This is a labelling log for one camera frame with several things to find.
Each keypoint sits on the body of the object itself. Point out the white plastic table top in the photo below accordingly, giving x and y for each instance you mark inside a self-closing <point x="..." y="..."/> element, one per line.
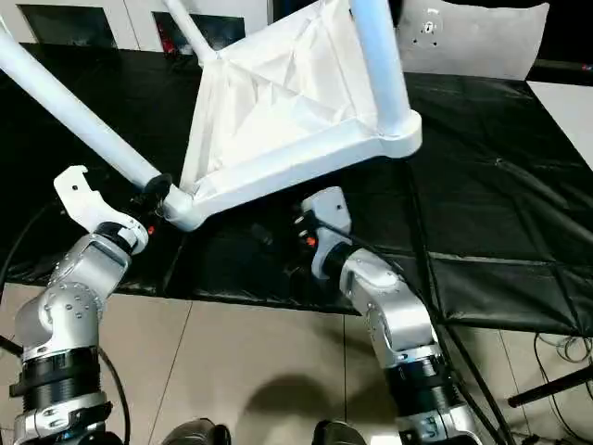
<point x="278" y="116"/>

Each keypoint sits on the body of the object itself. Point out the red packet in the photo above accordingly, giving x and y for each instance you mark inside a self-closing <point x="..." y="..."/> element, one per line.
<point x="167" y="39"/>

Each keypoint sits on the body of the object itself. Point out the white sideboard cabinet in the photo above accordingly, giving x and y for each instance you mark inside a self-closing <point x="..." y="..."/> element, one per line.
<point x="129" y="18"/>

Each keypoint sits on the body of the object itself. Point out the grey cushion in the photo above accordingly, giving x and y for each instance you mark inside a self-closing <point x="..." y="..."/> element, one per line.
<point x="472" y="41"/>

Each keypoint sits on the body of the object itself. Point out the black floor stand bar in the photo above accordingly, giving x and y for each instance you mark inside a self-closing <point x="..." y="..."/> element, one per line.
<point x="551" y="387"/>
<point x="10" y="345"/>

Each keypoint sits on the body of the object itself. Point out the white flat board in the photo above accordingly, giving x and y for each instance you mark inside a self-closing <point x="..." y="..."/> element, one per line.
<point x="565" y="120"/>

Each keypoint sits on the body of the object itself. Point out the white plastic table leg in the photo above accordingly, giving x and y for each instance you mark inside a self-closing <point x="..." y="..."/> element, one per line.
<point x="83" y="106"/>
<point x="190" y="28"/>
<point x="380" y="69"/>

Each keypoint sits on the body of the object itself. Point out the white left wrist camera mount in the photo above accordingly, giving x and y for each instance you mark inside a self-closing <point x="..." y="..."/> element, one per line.
<point x="88" y="204"/>

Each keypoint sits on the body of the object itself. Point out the black work mat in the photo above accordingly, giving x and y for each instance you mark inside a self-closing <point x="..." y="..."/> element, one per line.
<point x="486" y="185"/>

